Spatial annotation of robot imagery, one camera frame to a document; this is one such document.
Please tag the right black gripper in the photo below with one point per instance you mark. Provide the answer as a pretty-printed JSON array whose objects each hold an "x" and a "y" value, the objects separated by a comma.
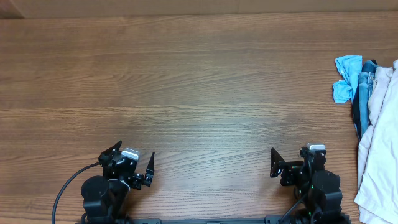
[{"x": 291, "y": 168}]

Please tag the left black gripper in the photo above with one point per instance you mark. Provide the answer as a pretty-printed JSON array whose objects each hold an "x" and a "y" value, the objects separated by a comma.
[{"x": 138, "y": 179}]

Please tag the beige shorts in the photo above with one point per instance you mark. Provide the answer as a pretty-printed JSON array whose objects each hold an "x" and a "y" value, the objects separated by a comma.
[{"x": 377, "y": 156}]

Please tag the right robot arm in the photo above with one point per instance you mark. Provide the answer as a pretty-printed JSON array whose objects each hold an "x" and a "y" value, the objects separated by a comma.
[{"x": 316, "y": 190}]

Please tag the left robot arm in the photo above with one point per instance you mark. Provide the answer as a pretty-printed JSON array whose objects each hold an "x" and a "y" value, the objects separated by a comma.
[{"x": 104, "y": 196}]

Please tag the blue denim jeans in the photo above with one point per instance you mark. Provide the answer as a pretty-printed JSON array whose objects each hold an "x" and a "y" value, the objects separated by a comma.
[{"x": 362, "y": 96}]

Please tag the light blue cloth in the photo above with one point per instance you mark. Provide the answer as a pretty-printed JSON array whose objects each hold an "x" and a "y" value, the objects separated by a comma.
[{"x": 349, "y": 67}]

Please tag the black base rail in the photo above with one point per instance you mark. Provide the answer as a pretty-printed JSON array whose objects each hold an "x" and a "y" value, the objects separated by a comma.
[{"x": 211, "y": 221}]

